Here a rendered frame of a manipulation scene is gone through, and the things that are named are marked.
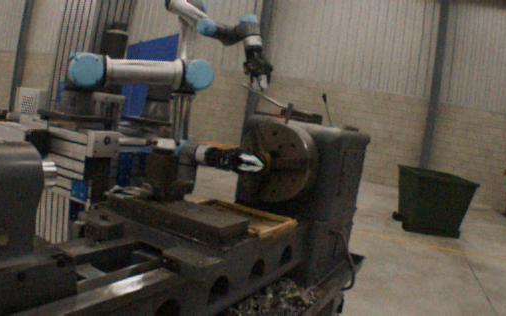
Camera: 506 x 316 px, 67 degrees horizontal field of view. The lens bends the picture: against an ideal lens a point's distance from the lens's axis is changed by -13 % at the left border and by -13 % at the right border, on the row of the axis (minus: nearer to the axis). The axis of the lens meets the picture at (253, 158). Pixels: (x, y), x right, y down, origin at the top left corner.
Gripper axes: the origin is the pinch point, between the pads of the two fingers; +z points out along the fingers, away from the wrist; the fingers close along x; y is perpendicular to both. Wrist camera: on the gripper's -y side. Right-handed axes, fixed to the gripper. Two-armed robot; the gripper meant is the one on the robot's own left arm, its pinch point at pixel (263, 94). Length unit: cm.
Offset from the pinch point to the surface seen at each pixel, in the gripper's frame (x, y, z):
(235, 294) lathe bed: 3, 50, 69
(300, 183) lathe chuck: 11.8, 6.3, 38.3
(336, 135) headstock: 24.4, -10.1, 21.7
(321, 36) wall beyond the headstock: -234, -949, -335
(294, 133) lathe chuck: 12.8, 6.3, 19.1
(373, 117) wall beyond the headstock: -144, -971, -90
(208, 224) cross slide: 12, 71, 44
